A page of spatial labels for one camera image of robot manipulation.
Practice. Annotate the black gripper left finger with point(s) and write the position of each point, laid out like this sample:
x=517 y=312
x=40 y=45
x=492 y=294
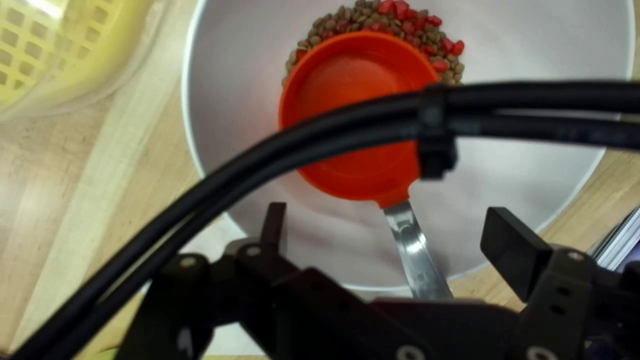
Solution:
x=252 y=266

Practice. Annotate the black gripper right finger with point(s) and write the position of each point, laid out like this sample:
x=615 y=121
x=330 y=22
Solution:
x=560 y=301

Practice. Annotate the white bowl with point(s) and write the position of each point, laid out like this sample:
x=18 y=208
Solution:
x=521 y=200

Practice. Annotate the clear container yellow contents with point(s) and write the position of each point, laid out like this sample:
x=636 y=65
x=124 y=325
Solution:
x=40 y=40

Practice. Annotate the brown and red beans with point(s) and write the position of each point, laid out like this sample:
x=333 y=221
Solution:
x=412 y=21

